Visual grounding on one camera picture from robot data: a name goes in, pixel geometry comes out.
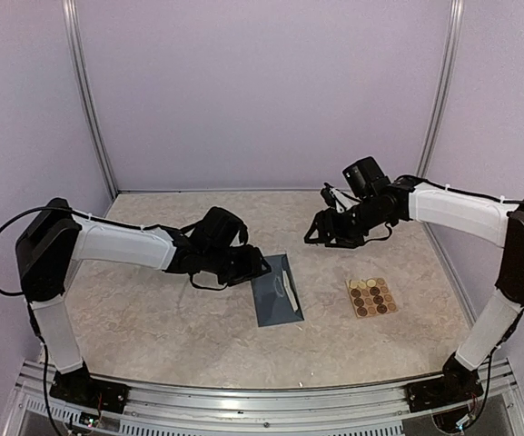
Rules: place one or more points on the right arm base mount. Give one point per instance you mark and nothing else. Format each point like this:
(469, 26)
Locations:
(443, 386)

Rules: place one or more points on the left aluminium frame post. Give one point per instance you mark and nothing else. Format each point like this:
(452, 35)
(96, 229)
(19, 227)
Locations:
(76, 48)

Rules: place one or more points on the right aluminium frame post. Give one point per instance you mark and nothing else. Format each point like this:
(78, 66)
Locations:
(440, 100)

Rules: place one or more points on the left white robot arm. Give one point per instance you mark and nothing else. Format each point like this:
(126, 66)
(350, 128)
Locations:
(59, 235)

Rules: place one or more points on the brown sticker sheet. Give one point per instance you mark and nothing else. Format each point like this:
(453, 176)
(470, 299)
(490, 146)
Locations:
(371, 297)

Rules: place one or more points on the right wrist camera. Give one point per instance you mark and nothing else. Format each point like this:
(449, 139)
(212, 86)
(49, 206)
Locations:
(339, 201)

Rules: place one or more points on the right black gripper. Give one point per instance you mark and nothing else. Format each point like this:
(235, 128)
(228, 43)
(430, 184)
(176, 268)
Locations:
(324, 219)

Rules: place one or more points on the beige letter with border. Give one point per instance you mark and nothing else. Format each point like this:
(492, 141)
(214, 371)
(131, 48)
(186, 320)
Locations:
(287, 285)

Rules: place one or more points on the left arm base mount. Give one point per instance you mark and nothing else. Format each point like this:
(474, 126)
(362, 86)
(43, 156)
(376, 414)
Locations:
(93, 390)

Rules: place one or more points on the blue paper envelope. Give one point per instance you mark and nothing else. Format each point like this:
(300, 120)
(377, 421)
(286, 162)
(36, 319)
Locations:
(270, 300)

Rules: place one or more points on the front aluminium rail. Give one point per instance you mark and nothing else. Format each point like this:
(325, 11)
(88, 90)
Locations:
(367, 409)

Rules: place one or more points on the aluminium frame post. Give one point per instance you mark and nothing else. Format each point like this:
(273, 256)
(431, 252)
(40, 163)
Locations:
(440, 100)
(76, 48)

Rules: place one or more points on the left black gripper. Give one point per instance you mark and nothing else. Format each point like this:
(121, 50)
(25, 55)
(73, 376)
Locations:
(252, 267)

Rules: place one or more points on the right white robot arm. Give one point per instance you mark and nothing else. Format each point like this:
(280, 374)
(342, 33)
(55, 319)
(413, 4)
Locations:
(377, 200)

